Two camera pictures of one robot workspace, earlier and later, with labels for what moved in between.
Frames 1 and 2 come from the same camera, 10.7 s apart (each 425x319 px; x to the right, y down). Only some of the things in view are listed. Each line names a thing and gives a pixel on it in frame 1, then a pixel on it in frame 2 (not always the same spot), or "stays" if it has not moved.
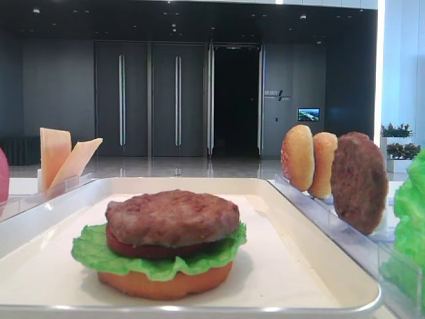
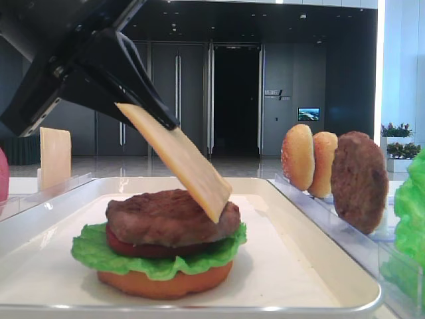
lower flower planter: x=400 y=157 stays
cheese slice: x=78 y=158 to x=212 y=189
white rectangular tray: x=288 y=266 stays
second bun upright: x=325 y=145 stays
